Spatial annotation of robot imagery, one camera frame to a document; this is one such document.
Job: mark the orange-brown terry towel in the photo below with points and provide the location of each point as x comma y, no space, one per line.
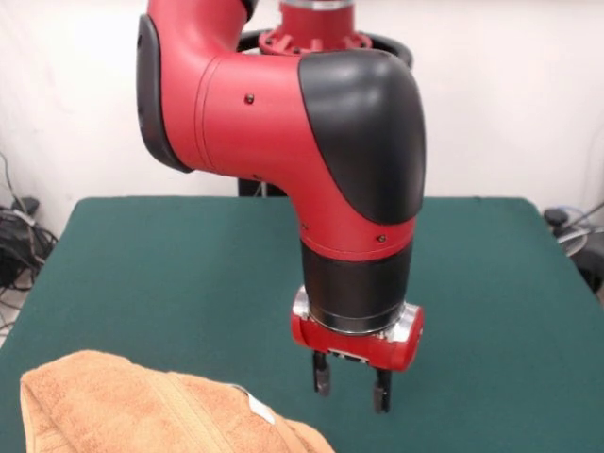
118,410

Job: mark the red robot base column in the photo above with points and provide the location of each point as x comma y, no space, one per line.
316,28

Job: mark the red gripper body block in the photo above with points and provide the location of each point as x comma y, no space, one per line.
358,347

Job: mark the dark green table cloth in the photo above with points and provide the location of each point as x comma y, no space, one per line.
141,283

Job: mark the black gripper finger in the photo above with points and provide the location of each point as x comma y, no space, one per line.
322,375
382,391

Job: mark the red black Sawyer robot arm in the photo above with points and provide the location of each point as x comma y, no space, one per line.
292,132

